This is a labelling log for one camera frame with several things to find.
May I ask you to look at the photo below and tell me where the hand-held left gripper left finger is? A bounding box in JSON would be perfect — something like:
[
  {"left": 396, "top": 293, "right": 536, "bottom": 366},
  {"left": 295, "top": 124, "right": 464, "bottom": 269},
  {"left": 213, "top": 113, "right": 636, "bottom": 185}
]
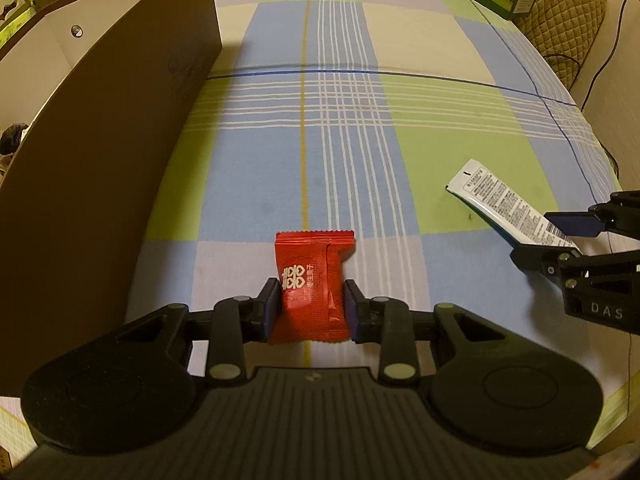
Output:
[{"left": 107, "top": 277, "right": 282, "bottom": 387}]

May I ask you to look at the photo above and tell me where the brown cardboard box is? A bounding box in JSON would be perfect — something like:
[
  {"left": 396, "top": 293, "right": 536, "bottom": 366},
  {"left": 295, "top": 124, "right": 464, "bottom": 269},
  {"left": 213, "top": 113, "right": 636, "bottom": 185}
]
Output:
[{"left": 0, "top": 0, "right": 224, "bottom": 399}]

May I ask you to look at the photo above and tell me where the white cream tube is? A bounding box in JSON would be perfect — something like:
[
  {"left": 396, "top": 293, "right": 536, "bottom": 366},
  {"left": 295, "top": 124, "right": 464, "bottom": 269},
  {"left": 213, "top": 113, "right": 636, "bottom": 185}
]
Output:
[{"left": 446, "top": 159, "right": 582, "bottom": 252}]

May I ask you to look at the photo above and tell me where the white carved wooden chair back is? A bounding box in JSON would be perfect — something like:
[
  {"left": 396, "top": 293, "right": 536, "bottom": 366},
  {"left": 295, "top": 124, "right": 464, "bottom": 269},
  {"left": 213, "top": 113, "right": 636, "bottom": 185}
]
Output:
[{"left": 0, "top": 0, "right": 27, "bottom": 23}]

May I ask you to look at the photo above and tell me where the red candy packet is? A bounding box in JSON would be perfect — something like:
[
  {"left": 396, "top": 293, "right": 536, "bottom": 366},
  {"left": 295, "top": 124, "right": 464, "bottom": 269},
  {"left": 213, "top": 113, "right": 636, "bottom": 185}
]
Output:
[{"left": 267, "top": 230, "right": 356, "bottom": 346}]

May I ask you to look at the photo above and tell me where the black charger cable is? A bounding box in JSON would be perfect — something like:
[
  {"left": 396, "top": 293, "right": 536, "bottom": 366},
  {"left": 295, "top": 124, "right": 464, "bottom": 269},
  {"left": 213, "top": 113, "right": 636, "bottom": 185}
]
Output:
[{"left": 579, "top": 0, "right": 640, "bottom": 196}]

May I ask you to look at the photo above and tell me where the plaid tablecloth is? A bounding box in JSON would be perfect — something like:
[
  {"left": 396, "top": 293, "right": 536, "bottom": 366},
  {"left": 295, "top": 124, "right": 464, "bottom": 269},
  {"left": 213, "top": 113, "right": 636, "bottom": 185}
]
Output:
[{"left": 125, "top": 0, "right": 627, "bottom": 413}]

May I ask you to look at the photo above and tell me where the cardboard box of green packets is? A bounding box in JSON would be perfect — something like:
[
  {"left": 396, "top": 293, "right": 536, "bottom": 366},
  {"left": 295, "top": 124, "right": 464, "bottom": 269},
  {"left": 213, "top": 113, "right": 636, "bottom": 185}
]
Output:
[{"left": 0, "top": 0, "right": 57, "bottom": 47}]

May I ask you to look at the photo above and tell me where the quilted chair back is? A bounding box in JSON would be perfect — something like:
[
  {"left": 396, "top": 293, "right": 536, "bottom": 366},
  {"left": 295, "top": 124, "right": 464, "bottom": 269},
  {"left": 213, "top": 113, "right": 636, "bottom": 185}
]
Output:
[{"left": 512, "top": 0, "right": 608, "bottom": 90}]

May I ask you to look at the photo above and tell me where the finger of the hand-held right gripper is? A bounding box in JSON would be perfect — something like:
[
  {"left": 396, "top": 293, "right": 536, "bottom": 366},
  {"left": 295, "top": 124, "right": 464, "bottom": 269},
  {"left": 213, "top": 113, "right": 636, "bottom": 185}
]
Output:
[
  {"left": 510, "top": 242, "right": 601, "bottom": 281},
  {"left": 544, "top": 190, "right": 640, "bottom": 239}
]

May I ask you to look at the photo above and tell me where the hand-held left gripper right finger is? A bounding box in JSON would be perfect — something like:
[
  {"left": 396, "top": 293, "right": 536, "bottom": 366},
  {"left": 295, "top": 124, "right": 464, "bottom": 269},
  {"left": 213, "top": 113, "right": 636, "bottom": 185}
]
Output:
[{"left": 342, "top": 280, "right": 522, "bottom": 387}]

